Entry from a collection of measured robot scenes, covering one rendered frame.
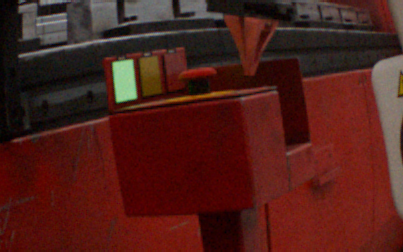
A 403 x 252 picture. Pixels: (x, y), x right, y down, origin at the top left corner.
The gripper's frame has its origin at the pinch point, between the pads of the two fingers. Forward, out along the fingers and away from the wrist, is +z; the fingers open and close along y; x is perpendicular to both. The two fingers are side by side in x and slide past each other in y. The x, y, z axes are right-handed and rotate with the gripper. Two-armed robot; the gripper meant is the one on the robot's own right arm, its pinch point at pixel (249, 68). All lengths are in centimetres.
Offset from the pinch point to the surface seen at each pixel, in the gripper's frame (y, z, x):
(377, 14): 27, -8, -196
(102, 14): 37.2, -3.9, -27.0
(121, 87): 10.0, 2.5, 12.3
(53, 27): 62, 0, -47
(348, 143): 14, 24, -103
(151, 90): 9.6, 3.4, 5.3
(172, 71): 10.0, 1.7, -0.5
